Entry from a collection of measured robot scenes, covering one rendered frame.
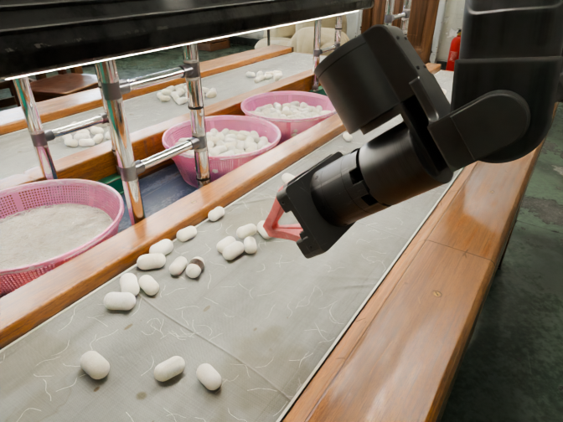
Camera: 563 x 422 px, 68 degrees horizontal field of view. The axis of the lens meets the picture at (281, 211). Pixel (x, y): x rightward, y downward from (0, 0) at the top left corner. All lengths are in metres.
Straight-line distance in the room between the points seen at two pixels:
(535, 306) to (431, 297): 1.34
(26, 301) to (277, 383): 0.31
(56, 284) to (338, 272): 0.36
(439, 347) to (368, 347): 0.07
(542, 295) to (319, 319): 1.49
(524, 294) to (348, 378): 1.51
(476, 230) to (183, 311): 0.43
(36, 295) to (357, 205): 0.40
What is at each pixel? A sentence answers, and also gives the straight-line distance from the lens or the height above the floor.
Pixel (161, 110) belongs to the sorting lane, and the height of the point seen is 0.74.
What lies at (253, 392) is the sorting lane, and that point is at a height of 0.74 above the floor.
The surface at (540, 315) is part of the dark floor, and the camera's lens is 1.84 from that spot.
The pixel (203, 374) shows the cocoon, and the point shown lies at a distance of 0.45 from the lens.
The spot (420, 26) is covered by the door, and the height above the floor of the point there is 0.47.
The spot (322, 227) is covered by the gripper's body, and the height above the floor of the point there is 0.91.
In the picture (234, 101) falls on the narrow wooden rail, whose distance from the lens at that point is 1.24.
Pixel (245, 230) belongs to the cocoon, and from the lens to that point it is 0.64.
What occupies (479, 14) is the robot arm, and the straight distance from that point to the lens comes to 0.30.
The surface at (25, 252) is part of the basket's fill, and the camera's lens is 0.74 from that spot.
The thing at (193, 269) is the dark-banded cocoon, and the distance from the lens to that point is 0.57.
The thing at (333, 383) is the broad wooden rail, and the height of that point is 0.76.
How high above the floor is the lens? 1.11
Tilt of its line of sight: 31 degrees down
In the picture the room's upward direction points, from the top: straight up
